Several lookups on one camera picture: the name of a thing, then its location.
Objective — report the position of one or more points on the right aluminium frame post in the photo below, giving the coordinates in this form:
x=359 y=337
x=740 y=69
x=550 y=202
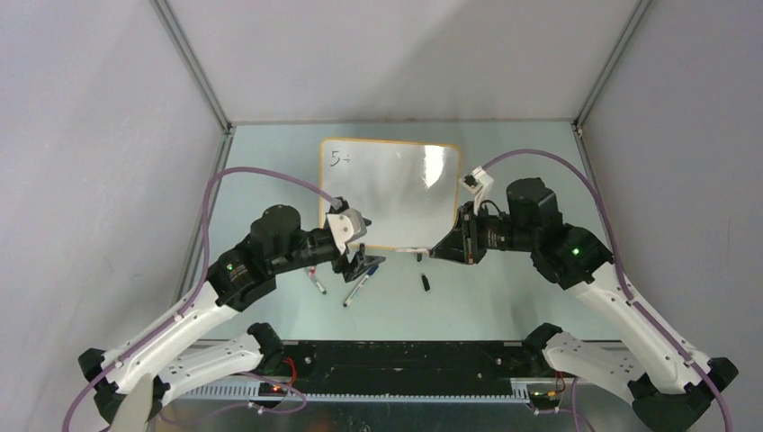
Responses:
x=613 y=58

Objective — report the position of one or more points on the blue capped marker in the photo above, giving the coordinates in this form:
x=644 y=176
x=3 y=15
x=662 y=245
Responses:
x=361 y=283

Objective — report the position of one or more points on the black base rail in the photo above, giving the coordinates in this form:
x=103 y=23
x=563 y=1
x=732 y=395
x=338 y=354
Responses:
x=406 y=368

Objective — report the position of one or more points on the aluminium frame post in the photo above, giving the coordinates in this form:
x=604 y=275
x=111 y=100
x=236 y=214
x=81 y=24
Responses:
x=613 y=58
x=177 y=35

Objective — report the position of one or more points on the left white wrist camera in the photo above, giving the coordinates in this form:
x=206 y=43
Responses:
x=341 y=221

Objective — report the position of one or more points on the black whiteboard marker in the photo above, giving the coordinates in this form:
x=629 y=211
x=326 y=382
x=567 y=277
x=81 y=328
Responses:
x=413 y=250

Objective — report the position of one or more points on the green capped marker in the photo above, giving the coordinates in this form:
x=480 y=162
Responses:
x=318 y=284

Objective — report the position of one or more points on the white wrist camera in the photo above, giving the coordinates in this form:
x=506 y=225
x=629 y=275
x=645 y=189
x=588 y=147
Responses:
x=479 y=184
x=341 y=221

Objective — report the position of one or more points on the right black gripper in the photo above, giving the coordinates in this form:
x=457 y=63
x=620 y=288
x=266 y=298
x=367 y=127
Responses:
x=462 y=244

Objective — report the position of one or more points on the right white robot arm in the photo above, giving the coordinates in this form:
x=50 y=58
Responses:
x=667 y=381

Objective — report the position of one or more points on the left aluminium frame post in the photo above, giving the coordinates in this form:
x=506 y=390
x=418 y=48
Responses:
x=177 y=35

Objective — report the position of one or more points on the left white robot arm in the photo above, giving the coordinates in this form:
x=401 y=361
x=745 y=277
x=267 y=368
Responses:
x=276 y=244

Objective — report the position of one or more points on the yellow framed whiteboard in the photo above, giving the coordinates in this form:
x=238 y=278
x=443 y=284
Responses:
x=408 y=190

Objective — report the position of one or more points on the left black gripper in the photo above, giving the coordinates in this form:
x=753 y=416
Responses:
x=359 y=263

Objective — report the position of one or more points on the black marker cap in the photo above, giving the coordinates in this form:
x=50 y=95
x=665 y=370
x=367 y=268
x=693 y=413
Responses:
x=426 y=283

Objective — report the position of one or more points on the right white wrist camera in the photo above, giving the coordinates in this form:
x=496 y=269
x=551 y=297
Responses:
x=479 y=184

